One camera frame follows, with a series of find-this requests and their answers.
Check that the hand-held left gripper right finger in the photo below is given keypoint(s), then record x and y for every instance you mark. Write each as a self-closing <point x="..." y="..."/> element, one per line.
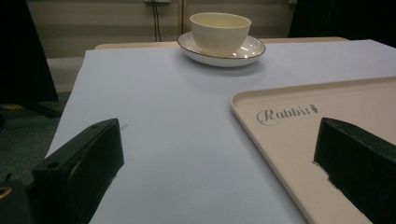
<point x="358" y="158"/>

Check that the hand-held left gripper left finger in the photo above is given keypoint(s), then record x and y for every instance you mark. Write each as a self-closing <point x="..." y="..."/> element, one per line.
<point x="77" y="165"/>

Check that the beige plastic tray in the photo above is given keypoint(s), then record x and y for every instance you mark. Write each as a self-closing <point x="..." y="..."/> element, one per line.
<point x="311" y="133"/>

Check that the white plate with dark rim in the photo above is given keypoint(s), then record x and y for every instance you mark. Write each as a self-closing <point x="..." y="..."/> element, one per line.
<point x="249" y="51"/>

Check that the cream bowl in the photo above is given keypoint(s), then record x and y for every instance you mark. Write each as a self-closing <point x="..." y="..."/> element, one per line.
<point x="219" y="31"/>

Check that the white paper sheet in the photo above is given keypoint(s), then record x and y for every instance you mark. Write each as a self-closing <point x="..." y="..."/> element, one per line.
<point x="174" y="124"/>

